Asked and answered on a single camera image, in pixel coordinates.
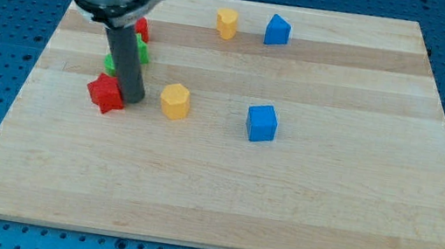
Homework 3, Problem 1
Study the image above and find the wooden board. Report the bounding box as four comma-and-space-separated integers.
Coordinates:
0, 0, 445, 249

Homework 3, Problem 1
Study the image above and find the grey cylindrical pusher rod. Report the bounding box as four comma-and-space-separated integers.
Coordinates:
106, 26, 145, 104

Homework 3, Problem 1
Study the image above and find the red block behind rod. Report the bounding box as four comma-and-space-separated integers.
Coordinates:
135, 17, 150, 44

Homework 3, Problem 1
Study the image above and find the blue triangular block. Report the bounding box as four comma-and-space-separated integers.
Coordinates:
263, 14, 292, 45

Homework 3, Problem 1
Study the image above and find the yellow heart block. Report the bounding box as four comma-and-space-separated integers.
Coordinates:
216, 8, 239, 40

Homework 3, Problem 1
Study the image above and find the yellow hexagon block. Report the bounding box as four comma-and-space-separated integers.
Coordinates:
160, 83, 191, 121

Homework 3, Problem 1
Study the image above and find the red star block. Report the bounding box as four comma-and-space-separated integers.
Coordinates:
87, 73, 124, 114

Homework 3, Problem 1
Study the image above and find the green block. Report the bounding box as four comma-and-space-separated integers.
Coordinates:
103, 33, 149, 77

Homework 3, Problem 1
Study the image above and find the blue cube block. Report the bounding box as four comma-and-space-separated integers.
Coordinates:
246, 105, 278, 142

